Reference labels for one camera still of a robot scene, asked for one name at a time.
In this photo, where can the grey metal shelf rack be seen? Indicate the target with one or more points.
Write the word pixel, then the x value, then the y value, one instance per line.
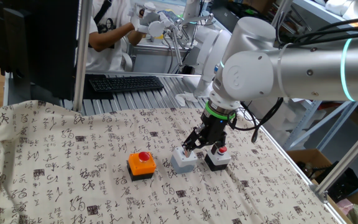
pixel 317 9

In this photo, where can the grey box green button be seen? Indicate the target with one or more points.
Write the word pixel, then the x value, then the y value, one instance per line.
pixel 182 164

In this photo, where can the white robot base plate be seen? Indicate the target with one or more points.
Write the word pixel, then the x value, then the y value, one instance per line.
pixel 191 85

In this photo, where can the orange box big red button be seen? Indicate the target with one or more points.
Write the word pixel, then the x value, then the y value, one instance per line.
pixel 141 169

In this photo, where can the black computer keyboard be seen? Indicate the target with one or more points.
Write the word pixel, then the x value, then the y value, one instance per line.
pixel 126 84

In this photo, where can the grey metal workbench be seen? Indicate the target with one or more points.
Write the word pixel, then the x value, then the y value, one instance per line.
pixel 154 62

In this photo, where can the white plastic bag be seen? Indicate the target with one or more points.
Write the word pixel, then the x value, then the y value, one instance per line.
pixel 353 7

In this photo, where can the bare person forearm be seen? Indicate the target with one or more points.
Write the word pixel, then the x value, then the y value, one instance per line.
pixel 110 39
pixel 134 39

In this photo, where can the black plastic box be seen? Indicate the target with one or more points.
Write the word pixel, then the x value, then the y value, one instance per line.
pixel 346 186

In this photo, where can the beige calligraphy print tablecloth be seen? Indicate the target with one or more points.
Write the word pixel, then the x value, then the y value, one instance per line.
pixel 73 155

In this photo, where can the pink packet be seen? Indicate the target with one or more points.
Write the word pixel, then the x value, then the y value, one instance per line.
pixel 345 206

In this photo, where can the white black box red button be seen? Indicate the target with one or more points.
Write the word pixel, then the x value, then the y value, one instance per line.
pixel 217 160

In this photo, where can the bulky white robot arm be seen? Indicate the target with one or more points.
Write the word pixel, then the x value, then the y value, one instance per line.
pixel 211 53

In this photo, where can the slim white robot arm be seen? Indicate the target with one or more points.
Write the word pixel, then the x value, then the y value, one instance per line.
pixel 191 9

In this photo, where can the person in white t-shirt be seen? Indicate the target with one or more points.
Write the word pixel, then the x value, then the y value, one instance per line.
pixel 104 62

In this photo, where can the black desk mat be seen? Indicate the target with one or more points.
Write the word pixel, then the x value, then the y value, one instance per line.
pixel 98 95

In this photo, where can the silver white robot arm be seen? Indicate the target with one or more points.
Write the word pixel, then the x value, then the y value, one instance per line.
pixel 306 71

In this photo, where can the aluminium table frame rail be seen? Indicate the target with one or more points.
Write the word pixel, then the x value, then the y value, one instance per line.
pixel 291 162

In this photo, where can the brown cardboard box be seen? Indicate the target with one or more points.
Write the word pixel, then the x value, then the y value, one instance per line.
pixel 300 155

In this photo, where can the aluminium cross bar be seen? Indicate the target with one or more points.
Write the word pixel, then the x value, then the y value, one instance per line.
pixel 166 75

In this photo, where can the crumpled white cloth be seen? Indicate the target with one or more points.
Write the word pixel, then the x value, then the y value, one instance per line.
pixel 186 98

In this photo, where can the black computer monitor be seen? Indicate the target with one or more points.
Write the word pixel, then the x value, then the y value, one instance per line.
pixel 42 46

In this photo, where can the black equipment case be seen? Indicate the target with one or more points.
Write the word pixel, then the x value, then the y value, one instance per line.
pixel 225 15

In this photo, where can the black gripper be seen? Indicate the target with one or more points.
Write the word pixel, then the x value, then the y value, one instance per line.
pixel 214 127

